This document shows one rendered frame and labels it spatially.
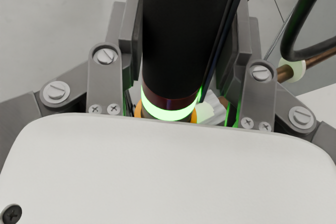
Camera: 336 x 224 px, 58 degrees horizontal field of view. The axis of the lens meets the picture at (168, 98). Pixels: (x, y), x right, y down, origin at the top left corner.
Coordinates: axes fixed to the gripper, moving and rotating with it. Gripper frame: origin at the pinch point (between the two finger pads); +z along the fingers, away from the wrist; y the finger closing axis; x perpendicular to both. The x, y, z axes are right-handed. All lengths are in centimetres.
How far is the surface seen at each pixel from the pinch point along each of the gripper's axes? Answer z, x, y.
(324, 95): 24, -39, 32
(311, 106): 23, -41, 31
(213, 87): 30, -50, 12
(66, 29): 143, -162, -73
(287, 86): 88, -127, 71
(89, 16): 158, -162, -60
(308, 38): 99, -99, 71
